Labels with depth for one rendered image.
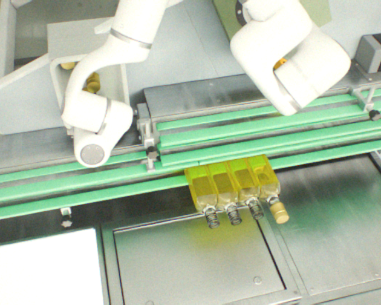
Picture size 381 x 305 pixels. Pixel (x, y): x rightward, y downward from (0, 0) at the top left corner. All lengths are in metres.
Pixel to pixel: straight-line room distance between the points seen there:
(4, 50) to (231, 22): 0.70
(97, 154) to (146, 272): 0.40
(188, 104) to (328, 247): 0.56
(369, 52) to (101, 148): 0.83
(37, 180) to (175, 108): 0.41
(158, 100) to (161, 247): 0.40
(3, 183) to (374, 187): 1.10
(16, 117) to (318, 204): 0.92
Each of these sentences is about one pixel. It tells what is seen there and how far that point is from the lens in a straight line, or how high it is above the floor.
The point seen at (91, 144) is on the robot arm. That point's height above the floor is 1.07.
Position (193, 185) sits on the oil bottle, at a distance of 1.15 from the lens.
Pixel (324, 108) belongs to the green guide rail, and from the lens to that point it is 1.27.
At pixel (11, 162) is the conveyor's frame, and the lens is 1.25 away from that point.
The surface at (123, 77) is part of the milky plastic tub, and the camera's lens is 1.11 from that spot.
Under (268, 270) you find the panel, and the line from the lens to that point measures 1.21.
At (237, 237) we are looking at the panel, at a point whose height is 1.11.
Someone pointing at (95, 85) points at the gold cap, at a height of 0.81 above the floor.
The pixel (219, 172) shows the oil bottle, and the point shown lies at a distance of 1.19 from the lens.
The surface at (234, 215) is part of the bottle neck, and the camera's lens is 1.12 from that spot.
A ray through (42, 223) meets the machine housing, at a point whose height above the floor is 0.91.
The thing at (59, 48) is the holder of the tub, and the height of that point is 0.79.
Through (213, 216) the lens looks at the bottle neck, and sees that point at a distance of 1.11.
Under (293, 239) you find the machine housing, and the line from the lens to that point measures 1.32.
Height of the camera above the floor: 1.73
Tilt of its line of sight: 42 degrees down
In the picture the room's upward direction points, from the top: 161 degrees clockwise
